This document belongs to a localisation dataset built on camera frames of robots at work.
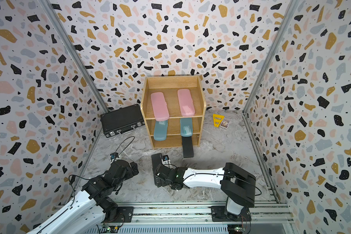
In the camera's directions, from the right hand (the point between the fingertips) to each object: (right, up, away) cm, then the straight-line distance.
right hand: (162, 177), depth 82 cm
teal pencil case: (-2, +27, +6) cm, 27 cm away
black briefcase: (-37, +33, +34) cm, 60 cm away
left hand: (-16, +6, -2) cm, 17 cm away
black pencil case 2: (+15, +15, +15) cm, 26 cm away
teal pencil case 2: (+14, +29, +5) cm, 32 cm away
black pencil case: (-5, +7, +12) cm, 15 cm away
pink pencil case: (0, +40, -4) cm, 40 cm away
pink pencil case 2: (+14, +42, -1) cm, 44 cm away
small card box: (+44, +30, +30) cm, 61 cm away
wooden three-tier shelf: (+5, +54, +6) cm, 55 cm away
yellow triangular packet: (+39, +34, +35) cm, 63 cm away
